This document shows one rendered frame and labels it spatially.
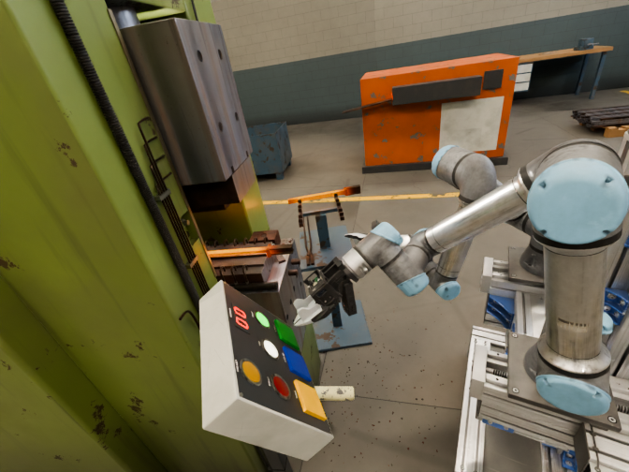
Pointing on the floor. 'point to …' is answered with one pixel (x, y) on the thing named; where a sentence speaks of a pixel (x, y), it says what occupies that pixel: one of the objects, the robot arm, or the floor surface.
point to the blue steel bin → (270, 148)
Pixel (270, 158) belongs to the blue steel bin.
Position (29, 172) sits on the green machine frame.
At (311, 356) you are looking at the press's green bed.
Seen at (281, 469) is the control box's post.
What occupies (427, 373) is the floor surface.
